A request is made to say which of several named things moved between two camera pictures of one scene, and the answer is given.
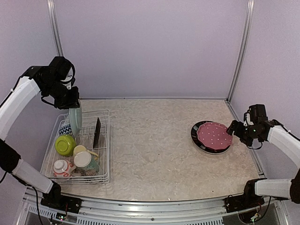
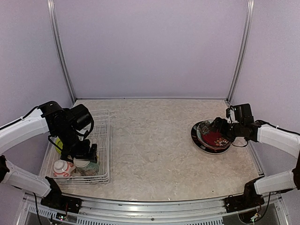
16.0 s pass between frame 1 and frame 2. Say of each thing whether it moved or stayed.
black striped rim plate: stayed
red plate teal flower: moved
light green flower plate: moved
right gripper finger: moved
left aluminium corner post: stayed
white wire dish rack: stayed
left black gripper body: moved
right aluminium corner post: stayed
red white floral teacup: stayed
